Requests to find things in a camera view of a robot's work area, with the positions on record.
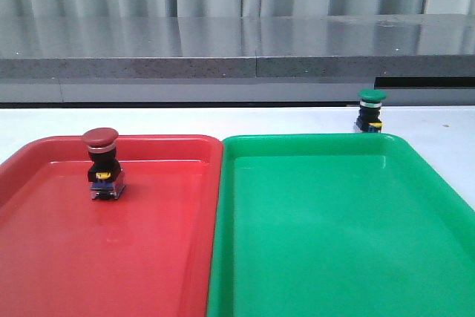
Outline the green mushroom push button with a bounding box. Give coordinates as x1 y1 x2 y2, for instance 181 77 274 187
354 88 387 133

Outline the red mushroom push button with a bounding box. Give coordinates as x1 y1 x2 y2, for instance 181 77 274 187
82 128 125 200

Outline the green plastic tray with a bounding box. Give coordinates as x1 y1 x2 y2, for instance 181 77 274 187
207 134 474 316

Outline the red plastic tray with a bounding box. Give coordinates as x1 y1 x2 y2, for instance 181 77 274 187
1 135 223 316

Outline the grey stone counter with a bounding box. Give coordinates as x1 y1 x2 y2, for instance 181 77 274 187
1 15 474 108

